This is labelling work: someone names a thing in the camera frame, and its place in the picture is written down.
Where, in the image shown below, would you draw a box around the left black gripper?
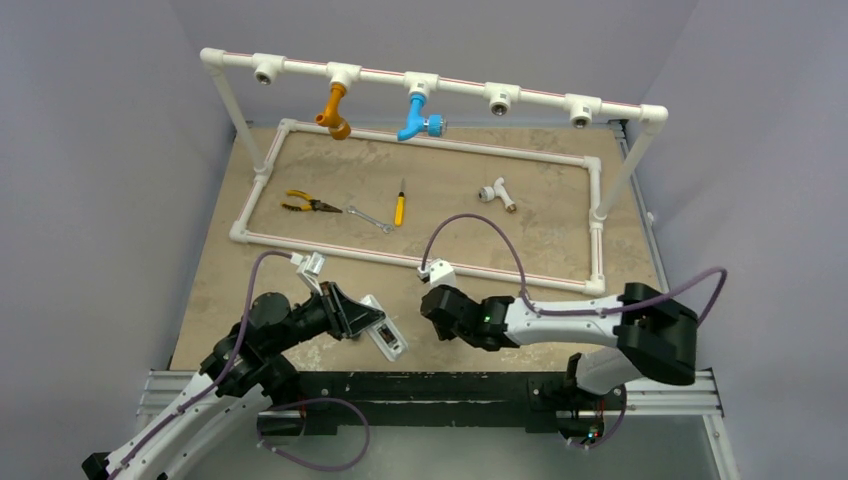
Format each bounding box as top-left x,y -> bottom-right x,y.
266,280 -> 384,355

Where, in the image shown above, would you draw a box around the white AC remote control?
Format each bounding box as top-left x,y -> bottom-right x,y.
360,294 -> 408,362

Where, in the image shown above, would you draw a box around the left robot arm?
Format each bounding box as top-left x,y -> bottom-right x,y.
82,281 -> 387,479

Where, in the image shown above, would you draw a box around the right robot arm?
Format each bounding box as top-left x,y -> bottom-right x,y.
420,282 -> 699,407

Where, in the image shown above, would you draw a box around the small silver wrench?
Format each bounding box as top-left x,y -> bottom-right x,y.
346,205 -> 394,234

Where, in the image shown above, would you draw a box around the white plastic faucet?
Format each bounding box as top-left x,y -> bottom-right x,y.
477,177 -> 517,214

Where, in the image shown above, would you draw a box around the blue plastic faucet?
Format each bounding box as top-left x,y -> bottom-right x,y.
396,93 -> 448,142

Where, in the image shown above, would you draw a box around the orange plastic faucet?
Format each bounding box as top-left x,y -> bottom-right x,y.
315,83 -> 351,140

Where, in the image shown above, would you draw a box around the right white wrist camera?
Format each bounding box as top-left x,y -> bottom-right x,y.
417,259 -> 457,288

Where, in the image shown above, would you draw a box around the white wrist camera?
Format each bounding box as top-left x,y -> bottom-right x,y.
290,252 -> 326,294
417,259 -> 457,288

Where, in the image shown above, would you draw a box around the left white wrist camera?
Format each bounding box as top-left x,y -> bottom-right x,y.
290,252 -> 326,294

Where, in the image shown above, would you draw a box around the aluminium table frame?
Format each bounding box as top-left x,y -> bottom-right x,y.
135,119 -> 740,480

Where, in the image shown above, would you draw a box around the yellow handled pliers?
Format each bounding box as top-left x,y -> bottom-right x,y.
280,189 -> 343,213

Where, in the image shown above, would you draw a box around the yellow handled screwdriver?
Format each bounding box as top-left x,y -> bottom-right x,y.
394,178 -> 406,227

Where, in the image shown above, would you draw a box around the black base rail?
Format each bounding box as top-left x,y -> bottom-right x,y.
256,371 -> 625,442

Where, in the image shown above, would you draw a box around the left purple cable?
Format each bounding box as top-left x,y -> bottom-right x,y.
105,250 -> 371,480

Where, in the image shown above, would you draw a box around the purple cable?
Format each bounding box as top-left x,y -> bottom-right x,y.
105,250 -> 371,480
419,213 -> 728,452

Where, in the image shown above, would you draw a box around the white PVC pipe frame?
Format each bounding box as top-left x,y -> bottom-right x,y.
199,48 -> 669,297

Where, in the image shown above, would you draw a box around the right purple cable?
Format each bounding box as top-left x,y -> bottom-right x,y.
419,213 -> 728,452

